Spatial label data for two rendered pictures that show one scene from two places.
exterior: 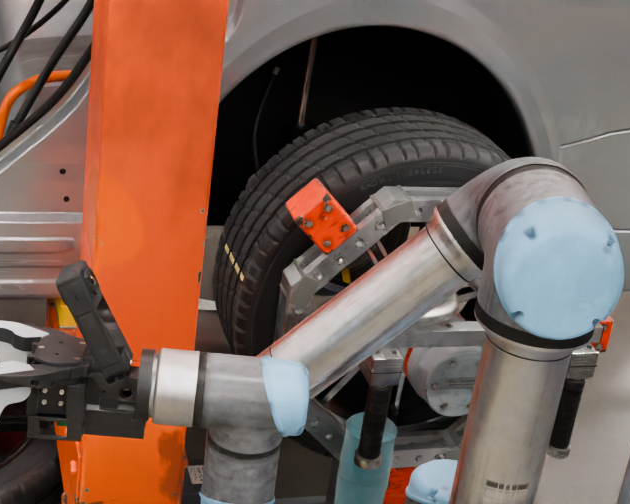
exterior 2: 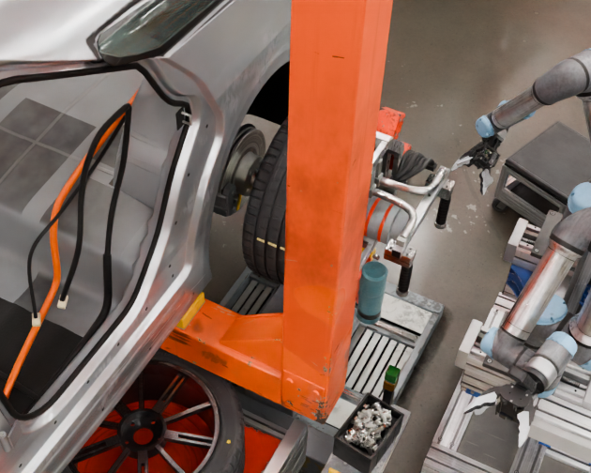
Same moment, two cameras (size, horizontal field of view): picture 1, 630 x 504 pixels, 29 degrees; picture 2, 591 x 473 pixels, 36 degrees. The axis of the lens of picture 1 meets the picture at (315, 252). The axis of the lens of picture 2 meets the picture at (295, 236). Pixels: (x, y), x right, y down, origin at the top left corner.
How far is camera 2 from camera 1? 2.00 m
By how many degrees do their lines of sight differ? 43
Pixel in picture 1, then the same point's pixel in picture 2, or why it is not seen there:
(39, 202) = (164, 288)
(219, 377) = (558, 360)
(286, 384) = (571, 344)
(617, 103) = not seen: hidden behind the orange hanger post
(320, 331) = (536, 310)
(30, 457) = (221, 394)
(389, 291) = (556, 282)
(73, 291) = (526, 379)
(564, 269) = not seen: outside the picture
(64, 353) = (521, 396)
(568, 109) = not seen: hidden behind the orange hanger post
